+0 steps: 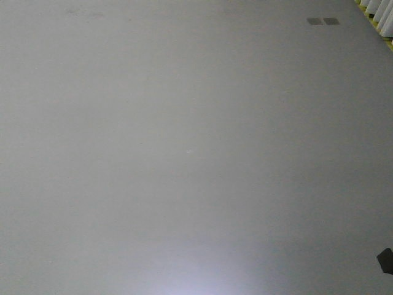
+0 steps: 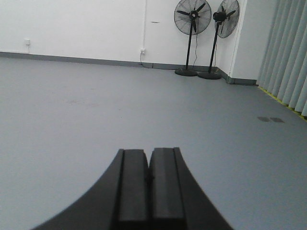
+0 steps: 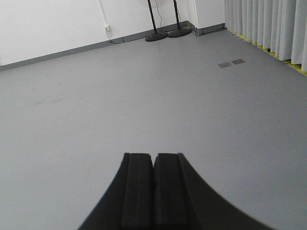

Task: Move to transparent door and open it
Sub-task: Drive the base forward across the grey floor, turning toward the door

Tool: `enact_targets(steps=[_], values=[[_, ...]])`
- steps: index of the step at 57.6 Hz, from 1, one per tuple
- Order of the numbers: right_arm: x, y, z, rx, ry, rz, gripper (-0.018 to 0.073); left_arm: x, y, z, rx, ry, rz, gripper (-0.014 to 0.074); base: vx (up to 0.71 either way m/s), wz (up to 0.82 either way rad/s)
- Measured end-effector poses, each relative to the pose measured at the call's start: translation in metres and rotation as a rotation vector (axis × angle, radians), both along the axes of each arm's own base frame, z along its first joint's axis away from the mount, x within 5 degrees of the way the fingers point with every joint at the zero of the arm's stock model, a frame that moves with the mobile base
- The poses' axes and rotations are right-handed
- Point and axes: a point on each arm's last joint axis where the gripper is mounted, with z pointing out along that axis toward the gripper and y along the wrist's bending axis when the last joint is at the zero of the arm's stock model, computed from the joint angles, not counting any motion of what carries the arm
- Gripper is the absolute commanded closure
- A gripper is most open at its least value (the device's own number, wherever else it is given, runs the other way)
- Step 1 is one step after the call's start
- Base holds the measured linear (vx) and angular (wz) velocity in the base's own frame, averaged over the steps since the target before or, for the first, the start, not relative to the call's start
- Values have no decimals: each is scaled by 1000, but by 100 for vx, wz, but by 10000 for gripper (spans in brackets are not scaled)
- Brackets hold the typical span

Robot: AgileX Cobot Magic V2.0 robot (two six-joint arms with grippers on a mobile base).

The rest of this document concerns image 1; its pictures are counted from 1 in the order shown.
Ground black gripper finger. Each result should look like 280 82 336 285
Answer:
376 248 393 275

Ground grey floor outlet cover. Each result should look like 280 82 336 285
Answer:
323 17 340 25
306 17 323 25

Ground white vertical blinds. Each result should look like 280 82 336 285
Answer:
356 0 392 38

